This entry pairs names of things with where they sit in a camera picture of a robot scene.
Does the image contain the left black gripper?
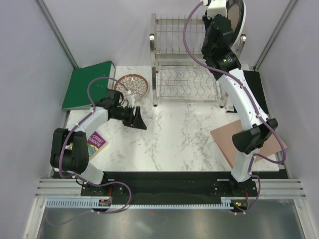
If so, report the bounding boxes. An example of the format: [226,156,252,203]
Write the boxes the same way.
[112,106,147,130]

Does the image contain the brown floral pattern bowl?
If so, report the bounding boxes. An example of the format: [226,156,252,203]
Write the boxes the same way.
[114,74,149,99]

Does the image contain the black rimmed cream plate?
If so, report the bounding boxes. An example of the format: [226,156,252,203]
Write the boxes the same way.
[225,0,244,49]

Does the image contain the white watermelon plate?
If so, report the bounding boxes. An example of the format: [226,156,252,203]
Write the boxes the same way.
[231,0,248,50]

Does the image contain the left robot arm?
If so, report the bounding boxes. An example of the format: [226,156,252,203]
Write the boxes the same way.
[50,90,147,196]

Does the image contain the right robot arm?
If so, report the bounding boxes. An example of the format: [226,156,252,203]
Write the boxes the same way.
[201,15,278,196]

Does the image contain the steel dish rack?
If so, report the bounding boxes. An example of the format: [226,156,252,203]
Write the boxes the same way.
[149,13,247,109]

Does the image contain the purple treehouse book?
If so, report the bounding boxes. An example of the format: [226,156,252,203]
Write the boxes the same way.
[87,131,108,160]

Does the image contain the black mat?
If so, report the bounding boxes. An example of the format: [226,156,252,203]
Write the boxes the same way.
[243,70,269,114]

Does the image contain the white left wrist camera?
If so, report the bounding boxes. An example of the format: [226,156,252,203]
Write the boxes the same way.
[126,90,140,107]

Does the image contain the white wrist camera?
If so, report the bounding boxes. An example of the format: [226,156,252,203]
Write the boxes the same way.
[202,0,227,18]
[126,90,140,107]

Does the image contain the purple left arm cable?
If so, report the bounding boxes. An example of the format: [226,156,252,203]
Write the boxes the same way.
[46,77,132,226]

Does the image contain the green ring binder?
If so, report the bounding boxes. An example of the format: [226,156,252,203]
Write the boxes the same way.
[61,61,116,111]

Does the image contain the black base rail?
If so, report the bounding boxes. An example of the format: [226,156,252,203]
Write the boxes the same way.
[81,172,257,204]

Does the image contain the white slotted cable duct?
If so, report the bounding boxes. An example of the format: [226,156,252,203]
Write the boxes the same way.
[46,198,239,210]

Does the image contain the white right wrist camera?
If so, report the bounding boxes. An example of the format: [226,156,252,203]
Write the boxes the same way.
[202,0,227,18]

